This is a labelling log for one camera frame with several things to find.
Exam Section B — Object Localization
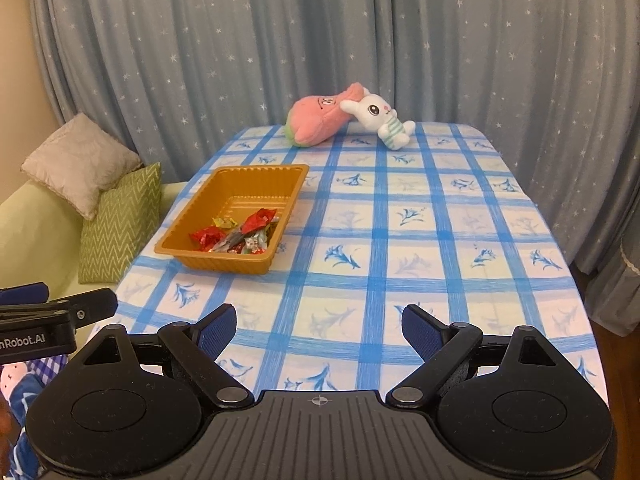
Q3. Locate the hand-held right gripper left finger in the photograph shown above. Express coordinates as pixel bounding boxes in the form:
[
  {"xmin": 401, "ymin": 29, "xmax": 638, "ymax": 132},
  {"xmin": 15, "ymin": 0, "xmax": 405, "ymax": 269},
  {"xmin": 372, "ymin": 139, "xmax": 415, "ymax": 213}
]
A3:
[{"xmin": 82, "ymin": 304, "xmax": 253, "ymax": 408}]

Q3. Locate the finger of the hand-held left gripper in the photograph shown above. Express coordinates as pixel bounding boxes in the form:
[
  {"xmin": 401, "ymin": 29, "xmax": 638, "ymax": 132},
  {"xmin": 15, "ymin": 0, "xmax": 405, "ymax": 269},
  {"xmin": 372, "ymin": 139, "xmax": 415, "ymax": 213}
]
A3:
[
  {"xmin": 0, "ymin": 284, "xmax": 49, "ymax": 307},
  {"xmin": 0, "ymin": 288, "xmax": 118, "ymax": 332}
]

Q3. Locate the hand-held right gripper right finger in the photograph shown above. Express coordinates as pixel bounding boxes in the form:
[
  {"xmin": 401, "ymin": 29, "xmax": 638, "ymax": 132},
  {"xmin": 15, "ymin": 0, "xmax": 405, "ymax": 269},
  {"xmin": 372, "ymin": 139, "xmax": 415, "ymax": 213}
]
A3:
[{"xmin": 387, "ymin": 304, "xmax": 558, "ymax": 408}]

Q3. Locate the dark clear-wrapped snack packet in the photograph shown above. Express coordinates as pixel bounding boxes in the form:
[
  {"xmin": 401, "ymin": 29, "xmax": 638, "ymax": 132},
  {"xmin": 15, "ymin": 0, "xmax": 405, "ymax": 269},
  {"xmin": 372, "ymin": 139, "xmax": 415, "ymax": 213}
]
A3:
[{"xmin": 212, "ymin": 227, "xmax": 251, "ymax": 254}]

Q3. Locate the large red snack packet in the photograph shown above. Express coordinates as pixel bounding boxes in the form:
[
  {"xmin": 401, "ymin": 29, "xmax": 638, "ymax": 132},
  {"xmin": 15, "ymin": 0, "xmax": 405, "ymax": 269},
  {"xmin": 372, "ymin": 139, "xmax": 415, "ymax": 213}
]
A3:
[{"xmin": 189, "ymin": 227, "xmax": 226, "ymax": 252}]

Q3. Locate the orange plastic tray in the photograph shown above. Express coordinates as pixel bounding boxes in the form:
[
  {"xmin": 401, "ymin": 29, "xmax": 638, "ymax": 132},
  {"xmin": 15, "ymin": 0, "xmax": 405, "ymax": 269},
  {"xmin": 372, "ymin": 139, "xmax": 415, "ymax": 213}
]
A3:
[{"xmin": 154, "ymin": 164, "xmax": 310, "ymax": 275}]

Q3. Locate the blue printed clothing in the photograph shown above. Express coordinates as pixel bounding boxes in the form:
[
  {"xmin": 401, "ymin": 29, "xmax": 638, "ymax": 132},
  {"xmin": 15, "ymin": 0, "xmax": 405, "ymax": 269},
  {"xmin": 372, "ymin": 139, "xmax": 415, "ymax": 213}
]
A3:
[{"xmin": 0, "ymin": 352, "xmax": 68, "ymax": 480}]

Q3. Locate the blue checked tablecloth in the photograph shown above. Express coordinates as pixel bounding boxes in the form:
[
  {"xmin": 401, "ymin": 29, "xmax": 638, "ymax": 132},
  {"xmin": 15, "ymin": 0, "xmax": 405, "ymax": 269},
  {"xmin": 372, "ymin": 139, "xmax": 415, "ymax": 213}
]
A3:
[{"xmin": 87, "ymin": 122, "xmax": 608, "ymax": 406}]

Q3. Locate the green zigzag cushion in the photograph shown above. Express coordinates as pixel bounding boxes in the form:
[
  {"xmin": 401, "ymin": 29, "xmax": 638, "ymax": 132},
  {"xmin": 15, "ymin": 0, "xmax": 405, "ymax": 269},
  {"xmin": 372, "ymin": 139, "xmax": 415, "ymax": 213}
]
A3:
[{"xmin": 77, "ymin": 161, "xmax": 162, "ymax": 284}]

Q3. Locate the beige cushion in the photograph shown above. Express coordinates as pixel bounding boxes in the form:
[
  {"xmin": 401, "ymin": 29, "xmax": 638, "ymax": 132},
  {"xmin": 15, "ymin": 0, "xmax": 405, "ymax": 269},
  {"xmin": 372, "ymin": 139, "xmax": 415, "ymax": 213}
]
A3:
[{"xmin": 21, "ymin": 112, "xmax": 143, "ymax": 221}]

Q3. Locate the blue curtain with lace trim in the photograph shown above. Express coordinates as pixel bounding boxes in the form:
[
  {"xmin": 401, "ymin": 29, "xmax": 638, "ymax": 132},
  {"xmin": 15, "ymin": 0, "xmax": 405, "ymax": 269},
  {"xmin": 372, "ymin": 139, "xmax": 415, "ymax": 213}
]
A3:
[{"xmin": 587, "ymin": 230, "xmax": 640, "ymax": 336}]

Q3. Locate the white bunny plush toy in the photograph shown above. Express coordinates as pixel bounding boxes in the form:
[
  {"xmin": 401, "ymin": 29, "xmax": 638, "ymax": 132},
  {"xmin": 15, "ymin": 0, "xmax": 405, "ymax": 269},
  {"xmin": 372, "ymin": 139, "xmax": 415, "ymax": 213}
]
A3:
[{"xmin": 340, "ymin": 91, "xmax": 416, "ymax": 151}]

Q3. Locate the pink plush toy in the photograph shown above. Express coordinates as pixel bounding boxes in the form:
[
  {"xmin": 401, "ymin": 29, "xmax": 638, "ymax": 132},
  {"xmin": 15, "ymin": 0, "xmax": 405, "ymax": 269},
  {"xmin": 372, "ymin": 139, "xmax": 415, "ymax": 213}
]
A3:
[{"xmin": 285, "ymin": 81, "xmax": 366, "ymax": 148}]

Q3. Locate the blue star-print curtain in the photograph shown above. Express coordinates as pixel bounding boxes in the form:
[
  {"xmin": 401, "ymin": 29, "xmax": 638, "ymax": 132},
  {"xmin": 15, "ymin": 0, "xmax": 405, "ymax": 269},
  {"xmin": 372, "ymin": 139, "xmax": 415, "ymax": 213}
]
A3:
[{"xmin": 27, "ymin": 0, "xmax": 640, "ymax": 271}]

